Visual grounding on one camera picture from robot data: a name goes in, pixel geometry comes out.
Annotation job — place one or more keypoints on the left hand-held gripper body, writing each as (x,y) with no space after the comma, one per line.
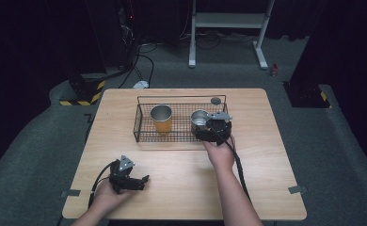
(119,175)

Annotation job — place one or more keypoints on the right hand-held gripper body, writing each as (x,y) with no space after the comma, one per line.
(220,128)

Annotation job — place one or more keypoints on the plain steel cup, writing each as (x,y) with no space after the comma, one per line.
(198,118)

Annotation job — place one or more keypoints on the steel cup with orange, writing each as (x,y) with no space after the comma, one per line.
(162,124)

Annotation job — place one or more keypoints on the person's left hand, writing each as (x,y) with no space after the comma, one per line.
(109,197)

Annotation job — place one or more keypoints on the person's right hand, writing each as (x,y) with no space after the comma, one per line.
(220,155)

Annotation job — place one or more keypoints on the grey round table grommet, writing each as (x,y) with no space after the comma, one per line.
(215,100)

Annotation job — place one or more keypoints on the grey tape piece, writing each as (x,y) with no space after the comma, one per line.
(297,189)
(70,193)

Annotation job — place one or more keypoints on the white power adapter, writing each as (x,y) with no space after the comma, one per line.
(140,84)

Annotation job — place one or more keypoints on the yellow black striped base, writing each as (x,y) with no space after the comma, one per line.
(307,95)
(83,94)

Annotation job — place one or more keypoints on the white metal stand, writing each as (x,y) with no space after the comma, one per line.
(228,20)

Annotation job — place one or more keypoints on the dark equipment rack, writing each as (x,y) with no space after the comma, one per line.
(126,34)

